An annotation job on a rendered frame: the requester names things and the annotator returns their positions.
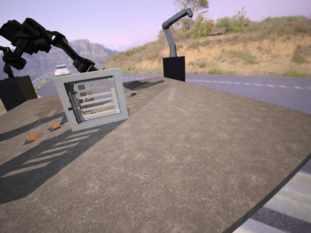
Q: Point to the orange flat block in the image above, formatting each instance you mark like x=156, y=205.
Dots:
x=32, y=138

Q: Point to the orange-brown box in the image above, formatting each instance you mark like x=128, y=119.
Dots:
x=55, y=126

